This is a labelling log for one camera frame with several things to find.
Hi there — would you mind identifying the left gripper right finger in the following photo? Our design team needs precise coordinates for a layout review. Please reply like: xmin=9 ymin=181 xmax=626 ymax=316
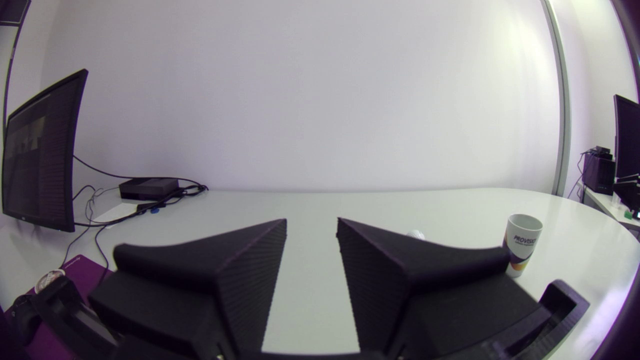
xmin=335 ymin=217 xmax=552 ymax=360

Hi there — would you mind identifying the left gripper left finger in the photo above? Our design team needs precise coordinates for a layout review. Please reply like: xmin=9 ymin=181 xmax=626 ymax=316
xmin=89 ymin=218 xmax=288 ymax=360

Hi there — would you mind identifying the white mug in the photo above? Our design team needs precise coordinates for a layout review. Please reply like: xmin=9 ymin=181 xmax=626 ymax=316
xmin=502 ymin=214 xmax=544 ymax=278

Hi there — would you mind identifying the black power brick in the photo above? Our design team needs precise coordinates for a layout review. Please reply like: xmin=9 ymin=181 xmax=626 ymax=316
xmin=118 ymin=177 xmax=180 ymax=202

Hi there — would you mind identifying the dark mat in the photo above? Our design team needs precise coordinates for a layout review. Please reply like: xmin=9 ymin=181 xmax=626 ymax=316
xmin=20 ymin=254 xmax=113 ymax=360

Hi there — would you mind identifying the dark screen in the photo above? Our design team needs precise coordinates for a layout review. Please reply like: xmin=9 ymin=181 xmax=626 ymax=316
xmin=1 ymin=69 xmax=89 ymax=233

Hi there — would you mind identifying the white side desk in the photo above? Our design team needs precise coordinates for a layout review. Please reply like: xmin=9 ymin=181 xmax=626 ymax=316
xmin=577 ymin=181 xmax=640 ymax=233

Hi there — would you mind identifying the black box device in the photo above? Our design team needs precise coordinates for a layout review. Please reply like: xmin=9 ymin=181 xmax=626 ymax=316
xmin=582 ymin=146 xmax=616 ymax=196

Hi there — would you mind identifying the large dark monitor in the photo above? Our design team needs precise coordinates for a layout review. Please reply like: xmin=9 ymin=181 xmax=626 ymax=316
xmin=613 ymin=94 xmax=640 ymax=181

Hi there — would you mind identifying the thick black cable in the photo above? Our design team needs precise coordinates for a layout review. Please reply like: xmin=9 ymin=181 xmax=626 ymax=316
xmin=74 ymin=183 xmax=209 ymax=228

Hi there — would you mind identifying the thin black cable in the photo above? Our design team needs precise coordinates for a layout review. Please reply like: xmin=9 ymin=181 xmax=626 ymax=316
xmin=73 ymin=155 xmax=203 ymax=188

